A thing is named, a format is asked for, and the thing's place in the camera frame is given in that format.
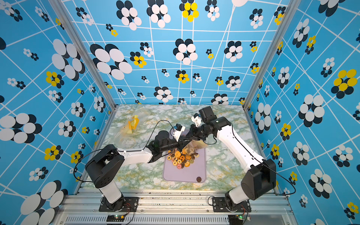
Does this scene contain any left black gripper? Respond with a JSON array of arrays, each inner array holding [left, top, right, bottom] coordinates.
[[161, 135, 193, 153]]

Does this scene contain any ziploc cookie bag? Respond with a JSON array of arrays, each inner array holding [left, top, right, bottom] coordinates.
[[113, 125, 135, 148], [181, 140, 208, 155]]

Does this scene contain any poured cookies pile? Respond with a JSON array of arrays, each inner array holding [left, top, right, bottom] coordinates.
[[165, 148, 200, 169]]

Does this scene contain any ziploc bag of cookies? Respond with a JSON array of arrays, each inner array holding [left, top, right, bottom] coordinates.
[[127, 107, 151, 133]]

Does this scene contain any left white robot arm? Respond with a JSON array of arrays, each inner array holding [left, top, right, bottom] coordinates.
[[85, 130, 191, 212]]

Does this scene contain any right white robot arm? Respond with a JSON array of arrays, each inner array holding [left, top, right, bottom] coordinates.
[[187, 115, 276, 212]]

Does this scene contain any lilac rectangular tray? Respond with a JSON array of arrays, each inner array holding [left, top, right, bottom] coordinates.
[[163, 148, 206, 183]]

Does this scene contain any left green circuit board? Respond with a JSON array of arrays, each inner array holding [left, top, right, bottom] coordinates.
[[106, 214, 126, 224]]

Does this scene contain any green circuit board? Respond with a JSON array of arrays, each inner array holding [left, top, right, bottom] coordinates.
[[228, 215, 247, 225], [106, 214, 126, 224]]

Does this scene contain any right green circuit board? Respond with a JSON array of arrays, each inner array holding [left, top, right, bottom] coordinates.
[[228, 215, 247, 225]]

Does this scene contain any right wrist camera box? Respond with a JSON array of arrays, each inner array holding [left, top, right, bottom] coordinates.
[[191, 106, 217, 127]]

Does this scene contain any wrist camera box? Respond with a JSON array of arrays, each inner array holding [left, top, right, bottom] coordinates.
[[191, 106, 217, 127], [172, 123, 185, 142]]

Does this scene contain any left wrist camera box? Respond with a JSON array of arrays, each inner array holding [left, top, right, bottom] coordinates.
[[172, 123, 185, 142]]

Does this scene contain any aluminium front rail frame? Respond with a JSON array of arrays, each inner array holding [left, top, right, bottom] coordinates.
[[53, 188, 298, 225]]

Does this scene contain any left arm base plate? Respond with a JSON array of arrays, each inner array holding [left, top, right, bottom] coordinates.
[[99, 196, 140, 212]]

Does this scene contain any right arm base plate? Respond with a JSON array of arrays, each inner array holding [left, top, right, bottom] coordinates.
[[208, 196, 252, 214]]

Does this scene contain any right aluminium corner post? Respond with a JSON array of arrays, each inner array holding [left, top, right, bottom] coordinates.
[[244, 0, 301, 110]]

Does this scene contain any aluminium corner post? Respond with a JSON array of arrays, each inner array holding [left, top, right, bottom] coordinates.
[[49, 1, 116, 110], [244, 0, 301, 110]]

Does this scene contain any left aluminium corner post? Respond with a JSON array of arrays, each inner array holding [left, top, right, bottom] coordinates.
[[49, 1, 116, 110]]

